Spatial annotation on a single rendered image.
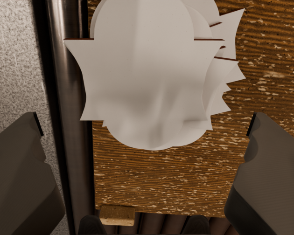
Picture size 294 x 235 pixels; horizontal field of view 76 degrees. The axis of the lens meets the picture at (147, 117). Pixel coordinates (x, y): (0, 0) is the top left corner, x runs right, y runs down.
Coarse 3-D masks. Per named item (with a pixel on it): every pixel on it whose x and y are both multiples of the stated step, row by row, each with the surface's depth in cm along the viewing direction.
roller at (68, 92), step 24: (48, 0) 19; (72, 0) 19; (48, 24) 20; (72, 24) 20; (72, 72) 22; (72, 96) 24; (72, 120) 26; (72, 144) 28; (72, 168) 31; (72, 192) 34
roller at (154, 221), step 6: (144, 216) 40; (150, 216) 38; (156, 216) 38; (162, 216) 39; (144, 222) 41; (150, 222) 39; (156, 222) 39; (144, 228) 41; (150, 228) 40; (156, 228) 40
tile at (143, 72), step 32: (128, 0) 12; (160, 0) 12; (96, 32) 13; (128, 32) 13; (160, 32) 13; (192, 32) 13; (96, 64) 14; (128, 64) 14; (160, 64) 14; (192, 64) 14; (96, 96) 16; (128, 96) 16; (160, 96) 16; (192, 96) 16; (128, 128) 17; (160, 128) 17
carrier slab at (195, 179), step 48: (96, 0) 17; (240, 0) 17; (288, 0) 17; (240, 48) 19; (288, 48) 19; (240, 96) 22; (288, 96) 22; (96, 144) 26; (192, 144) 26; (240, 144) 26; (96, 192) 31; (144, 192) 31; (192, 192) 31
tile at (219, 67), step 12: (192, 12) 13; (204, 24) 14; (204, 36) 14; (216, 60) 15; (228, 60) 15; (216, 72) 16; (228, 72) 16; (204, 84) 16; (216, 84) 16; (204, 96) 17; (204, 108) 17; (180, 132) 19; (168, 144) 20
